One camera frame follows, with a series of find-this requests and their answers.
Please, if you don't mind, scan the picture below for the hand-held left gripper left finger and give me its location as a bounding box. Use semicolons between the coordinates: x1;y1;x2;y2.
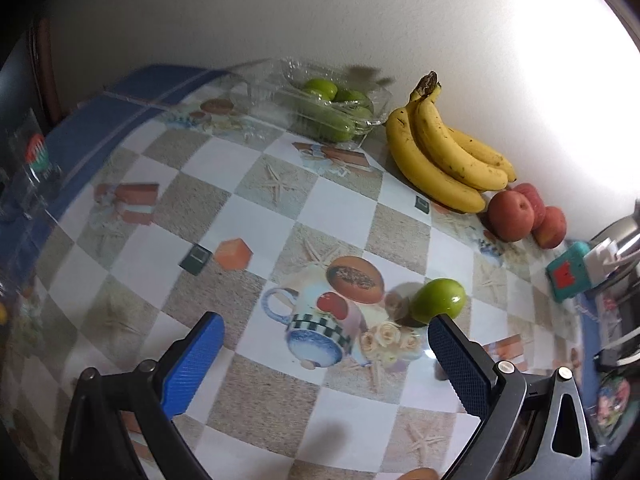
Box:
59;311;226;480

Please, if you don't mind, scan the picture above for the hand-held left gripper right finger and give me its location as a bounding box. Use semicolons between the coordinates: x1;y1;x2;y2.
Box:
427;312;591;480

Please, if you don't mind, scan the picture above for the small green jujube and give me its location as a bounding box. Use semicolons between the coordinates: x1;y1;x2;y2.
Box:
410;278;468;325

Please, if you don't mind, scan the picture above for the teal plastic box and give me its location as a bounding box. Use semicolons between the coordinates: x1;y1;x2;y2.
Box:
545;241;596;303

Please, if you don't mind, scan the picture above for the orange-red peach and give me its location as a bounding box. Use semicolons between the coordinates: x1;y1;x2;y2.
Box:
487;191;536;242

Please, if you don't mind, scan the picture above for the black charger adapter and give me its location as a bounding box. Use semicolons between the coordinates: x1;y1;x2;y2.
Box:
595;347;631;368

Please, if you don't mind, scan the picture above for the red apple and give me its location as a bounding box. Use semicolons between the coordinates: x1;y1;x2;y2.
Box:
531;206;567;250
515;182;547;231

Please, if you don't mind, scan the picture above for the white flat power box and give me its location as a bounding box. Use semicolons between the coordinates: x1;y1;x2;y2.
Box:
582;237;626;281

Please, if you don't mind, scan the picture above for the yellow banana bunch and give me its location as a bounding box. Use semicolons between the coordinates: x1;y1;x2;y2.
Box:
385;72;517;215

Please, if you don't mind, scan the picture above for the steel thermos jug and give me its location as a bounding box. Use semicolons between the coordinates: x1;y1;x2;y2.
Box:
590;200;640;281

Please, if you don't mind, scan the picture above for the bag of green fruit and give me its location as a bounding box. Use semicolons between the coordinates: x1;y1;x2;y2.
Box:
229;57;392;150

